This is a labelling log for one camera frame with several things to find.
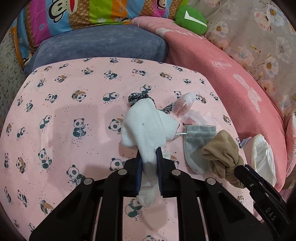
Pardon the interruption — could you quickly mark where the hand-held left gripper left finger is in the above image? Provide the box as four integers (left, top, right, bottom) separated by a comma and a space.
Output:
29, 151, 142, 241

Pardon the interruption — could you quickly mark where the pink blanket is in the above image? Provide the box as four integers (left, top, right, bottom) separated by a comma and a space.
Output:
131, 16, 296, 193

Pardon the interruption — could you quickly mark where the leopard print hair band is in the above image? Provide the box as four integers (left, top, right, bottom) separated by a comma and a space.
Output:
128, 89, 174, 115

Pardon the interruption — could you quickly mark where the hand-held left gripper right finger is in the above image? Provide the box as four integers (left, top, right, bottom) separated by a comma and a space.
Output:
156, 147, 273, 241

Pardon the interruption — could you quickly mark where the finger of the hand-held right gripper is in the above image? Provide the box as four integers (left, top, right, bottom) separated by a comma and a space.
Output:
234, 165, 275, 205
244, 164, 284, 198

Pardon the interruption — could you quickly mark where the blue-grey cushion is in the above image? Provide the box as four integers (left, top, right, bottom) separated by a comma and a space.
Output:
23, 24, 169, 76

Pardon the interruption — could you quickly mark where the floral print cloth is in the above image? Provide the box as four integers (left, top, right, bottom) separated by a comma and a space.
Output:
185, 0, 296, 121

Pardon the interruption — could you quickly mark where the clear plastic bag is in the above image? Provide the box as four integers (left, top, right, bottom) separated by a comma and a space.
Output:
172, 92, 200, 116

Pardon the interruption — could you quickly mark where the grey drawstring pouch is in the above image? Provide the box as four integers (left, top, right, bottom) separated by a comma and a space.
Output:
177, 125, 216, 175

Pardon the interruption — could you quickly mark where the waste bin with white liner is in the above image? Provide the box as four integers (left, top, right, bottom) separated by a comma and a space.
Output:
240, 134, 277, 188

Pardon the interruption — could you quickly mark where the colourful monkey pillow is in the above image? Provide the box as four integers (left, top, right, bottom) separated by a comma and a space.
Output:
10, 0, 185, 67

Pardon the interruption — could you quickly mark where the tan stocking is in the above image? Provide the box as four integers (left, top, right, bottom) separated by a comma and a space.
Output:
201, 130, 245, 189

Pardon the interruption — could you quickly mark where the green plush toy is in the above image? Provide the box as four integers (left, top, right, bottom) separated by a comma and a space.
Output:
174, 6, 208, 36

